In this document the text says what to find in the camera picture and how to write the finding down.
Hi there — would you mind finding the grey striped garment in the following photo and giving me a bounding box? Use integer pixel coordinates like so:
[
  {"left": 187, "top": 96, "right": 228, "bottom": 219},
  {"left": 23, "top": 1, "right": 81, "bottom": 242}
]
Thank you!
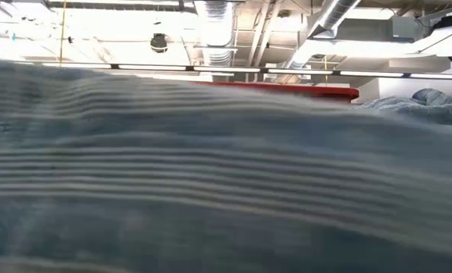
[{"left": 0, "top": 56, "right": 452, "bottom": 273}]

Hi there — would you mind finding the red plastic laundry bin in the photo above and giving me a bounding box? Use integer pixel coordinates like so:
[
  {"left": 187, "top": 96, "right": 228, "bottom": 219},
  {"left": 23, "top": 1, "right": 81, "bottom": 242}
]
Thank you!
[{"left": 190, "top": 80, "right": 359, "bottom": 104}]

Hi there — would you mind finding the ceiling light strip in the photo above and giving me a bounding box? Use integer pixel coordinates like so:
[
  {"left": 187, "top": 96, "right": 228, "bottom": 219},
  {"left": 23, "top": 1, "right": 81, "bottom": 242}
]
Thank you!
[
  {"left": 118, "top": 64, "right": 188, "bottom": 72},
  {"left": 266, "top": 67, "right": 335, "bottom": 76},
  {"left": 193, "top": 66, "right": 262, "bottom": 74},
  {"left": 408, "top": 72, "right": 452, "bottom": 81},
  {"left": 338, "top": 70, "right": 406, "bottom": 78},
  {"left": 42, "top": 61, "right": 112, "bottom": 70}
]

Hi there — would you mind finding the black ceiling dome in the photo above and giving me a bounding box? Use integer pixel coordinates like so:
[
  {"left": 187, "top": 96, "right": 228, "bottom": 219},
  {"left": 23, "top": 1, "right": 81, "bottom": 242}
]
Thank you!
[{"left": 149, "top": 33, "right": 169, "bottom": 53}]

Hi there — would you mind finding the ribbed silver ceiling duct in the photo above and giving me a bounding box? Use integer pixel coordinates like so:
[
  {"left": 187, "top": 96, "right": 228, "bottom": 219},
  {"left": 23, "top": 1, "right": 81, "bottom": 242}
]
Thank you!
[{"left": 193, "top": 0, "right": 237, "bottom": 67}]

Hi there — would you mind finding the yellow hanging cable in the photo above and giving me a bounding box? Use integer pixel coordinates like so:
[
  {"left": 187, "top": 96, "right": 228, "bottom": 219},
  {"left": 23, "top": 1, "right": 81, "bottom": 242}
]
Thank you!
[{"left": 58, "top": 0, "right": 68, "bottom": 66}]

